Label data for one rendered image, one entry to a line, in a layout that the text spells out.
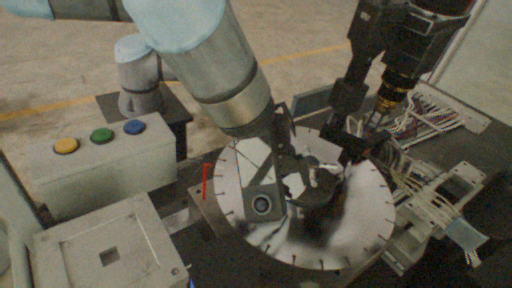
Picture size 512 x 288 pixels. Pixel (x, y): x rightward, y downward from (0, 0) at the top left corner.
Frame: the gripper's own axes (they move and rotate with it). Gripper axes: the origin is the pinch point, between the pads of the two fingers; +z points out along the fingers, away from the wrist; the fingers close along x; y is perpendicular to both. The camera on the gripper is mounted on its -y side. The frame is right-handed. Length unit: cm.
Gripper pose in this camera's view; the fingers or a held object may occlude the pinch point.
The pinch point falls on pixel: (292, 197)
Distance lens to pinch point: 47.3
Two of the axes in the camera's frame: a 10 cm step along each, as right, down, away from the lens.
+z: 4.0, 5.6, 7.3
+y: 0.2, -8.0, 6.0
